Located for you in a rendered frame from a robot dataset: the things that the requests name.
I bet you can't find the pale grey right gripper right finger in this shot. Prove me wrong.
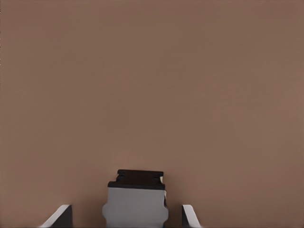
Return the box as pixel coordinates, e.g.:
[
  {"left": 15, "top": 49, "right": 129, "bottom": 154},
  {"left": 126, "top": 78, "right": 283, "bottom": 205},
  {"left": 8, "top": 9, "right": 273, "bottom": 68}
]
[{"left": 181, "top": 204, "right": 202, "bottom": 228}]

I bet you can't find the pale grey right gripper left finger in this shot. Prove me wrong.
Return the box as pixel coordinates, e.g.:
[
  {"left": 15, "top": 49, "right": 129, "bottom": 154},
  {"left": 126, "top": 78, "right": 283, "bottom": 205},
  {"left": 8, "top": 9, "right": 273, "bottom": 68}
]
[{"left": 39, "top": 204, "right": 73, "bottom": 228}]

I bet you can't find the grey switch with black top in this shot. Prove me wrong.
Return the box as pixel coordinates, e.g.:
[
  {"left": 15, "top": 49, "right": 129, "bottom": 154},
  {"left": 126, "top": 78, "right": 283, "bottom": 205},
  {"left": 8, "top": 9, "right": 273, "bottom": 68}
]
[{"left": 102, "top": 169, "right": 169, "bottom": 228}]

